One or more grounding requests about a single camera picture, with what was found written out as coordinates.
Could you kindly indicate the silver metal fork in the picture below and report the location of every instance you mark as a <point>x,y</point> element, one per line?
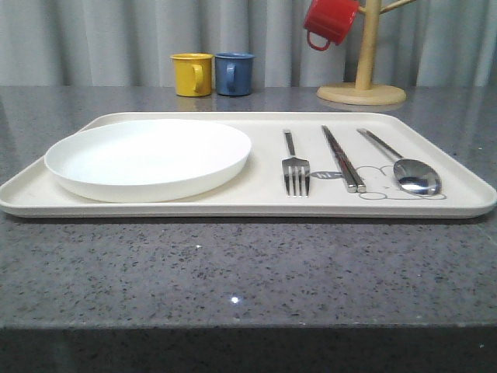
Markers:
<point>296,172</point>

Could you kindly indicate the white round plate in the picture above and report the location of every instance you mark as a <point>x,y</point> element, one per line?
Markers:
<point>148,160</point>

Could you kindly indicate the silver metal spoon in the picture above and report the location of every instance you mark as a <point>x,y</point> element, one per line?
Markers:
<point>411,175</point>

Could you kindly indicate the blue enamel mug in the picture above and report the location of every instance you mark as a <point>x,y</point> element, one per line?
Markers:
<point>233,73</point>

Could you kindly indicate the yellow enamel mug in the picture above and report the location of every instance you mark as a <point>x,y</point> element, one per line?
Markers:
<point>193,74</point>

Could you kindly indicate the wooden mug tree stand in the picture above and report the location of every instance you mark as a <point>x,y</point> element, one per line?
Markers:
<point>363,91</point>

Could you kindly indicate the red enamel mug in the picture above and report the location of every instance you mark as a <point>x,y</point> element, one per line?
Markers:
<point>331,20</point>

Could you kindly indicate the grey curtain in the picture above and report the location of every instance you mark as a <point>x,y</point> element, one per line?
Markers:
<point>130,43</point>

